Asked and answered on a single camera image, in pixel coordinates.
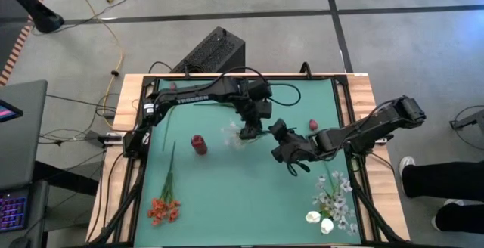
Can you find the green table mat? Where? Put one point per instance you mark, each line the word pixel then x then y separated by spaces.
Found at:
pixel 246 202

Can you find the black power adapter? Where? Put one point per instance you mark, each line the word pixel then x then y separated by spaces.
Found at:
pixel 96 138

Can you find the black stand leg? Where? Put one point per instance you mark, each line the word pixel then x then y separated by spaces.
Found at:
pixel 41 17

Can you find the person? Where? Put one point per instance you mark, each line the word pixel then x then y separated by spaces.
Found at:
pixel 446 180

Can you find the red ribbed glass vase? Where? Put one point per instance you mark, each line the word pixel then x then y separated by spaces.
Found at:
pixel 199 144

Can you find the laptop with purple backlit keyboard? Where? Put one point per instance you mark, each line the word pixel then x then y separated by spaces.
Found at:
pixel 13 212

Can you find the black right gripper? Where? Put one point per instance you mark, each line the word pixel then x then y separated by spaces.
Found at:
pixel 300 147

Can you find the white blossom bunch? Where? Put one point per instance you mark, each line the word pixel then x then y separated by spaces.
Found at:
pixel 231 136
pixel 338 202

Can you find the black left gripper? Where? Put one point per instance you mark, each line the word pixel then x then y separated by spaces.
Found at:
pixel 251 112

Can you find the black arched bracket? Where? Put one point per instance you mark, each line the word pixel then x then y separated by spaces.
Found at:
pixel 305 63

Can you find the black table frame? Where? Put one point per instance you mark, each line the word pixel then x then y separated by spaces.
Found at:
pixel 339 97

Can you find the tablet with pink screen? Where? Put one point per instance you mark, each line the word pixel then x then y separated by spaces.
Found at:
pixel 5 112

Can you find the white tulip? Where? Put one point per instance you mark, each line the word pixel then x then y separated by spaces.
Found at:
pixel 327 225
pixel 313 216

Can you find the black floor stand foot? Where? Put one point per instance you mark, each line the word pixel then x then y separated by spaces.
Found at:
pixel 469 121

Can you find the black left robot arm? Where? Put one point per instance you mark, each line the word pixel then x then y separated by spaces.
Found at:
pixel 196 96

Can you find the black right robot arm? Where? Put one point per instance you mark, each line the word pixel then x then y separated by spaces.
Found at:
pixel 363 131

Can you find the black perforated computer case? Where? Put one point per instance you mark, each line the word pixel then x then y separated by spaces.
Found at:
pixel 211 51

